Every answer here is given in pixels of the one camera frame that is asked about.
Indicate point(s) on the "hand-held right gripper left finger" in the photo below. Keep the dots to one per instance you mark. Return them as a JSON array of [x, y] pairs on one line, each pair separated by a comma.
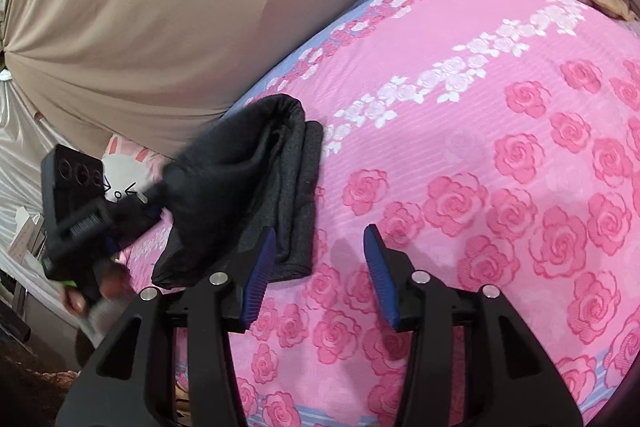
[[257, 277]]

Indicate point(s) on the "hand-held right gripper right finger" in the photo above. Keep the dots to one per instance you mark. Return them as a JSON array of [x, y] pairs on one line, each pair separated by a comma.
[[380, 277]]

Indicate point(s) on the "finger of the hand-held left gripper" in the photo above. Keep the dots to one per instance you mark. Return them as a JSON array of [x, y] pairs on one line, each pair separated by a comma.
[[135, 209], [112, 249]]

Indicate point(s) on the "dark grey pants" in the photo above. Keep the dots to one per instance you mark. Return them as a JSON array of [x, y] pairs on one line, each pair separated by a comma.
[[280, 187]]

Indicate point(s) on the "person's left hand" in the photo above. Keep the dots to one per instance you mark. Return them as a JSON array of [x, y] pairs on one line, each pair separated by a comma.
[[112, 284]]

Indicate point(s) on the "white bunny pillow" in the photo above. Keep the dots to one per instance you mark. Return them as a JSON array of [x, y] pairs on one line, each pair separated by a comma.
[[125, 172]]

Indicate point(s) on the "pink rose print bedsheet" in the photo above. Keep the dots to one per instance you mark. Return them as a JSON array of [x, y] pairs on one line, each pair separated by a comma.
[[475, 157]]

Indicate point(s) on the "beige cloth cover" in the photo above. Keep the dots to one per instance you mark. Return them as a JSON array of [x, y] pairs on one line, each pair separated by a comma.
[[175, 7]]

